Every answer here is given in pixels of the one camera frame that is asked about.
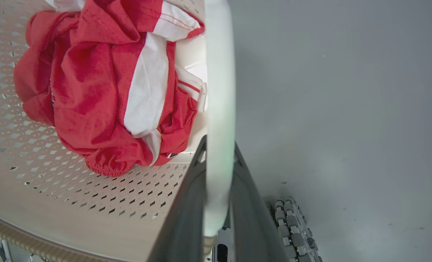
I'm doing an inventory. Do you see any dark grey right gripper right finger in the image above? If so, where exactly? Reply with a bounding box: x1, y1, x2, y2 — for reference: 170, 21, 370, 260
229, 142, 288, 262

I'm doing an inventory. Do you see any white perforated laundry basket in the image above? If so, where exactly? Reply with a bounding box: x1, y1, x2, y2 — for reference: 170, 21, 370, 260
0, 0, 237, 262

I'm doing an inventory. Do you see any grey omni wheel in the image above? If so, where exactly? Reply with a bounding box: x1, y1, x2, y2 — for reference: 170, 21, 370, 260
268, 197, 323, 262

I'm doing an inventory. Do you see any red and white garment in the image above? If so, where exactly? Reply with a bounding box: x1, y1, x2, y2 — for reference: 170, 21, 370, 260
13, 0, 208, 178

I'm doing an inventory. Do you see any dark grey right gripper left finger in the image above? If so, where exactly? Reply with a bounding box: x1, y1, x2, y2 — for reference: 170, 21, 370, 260
147, 135, 207, 262

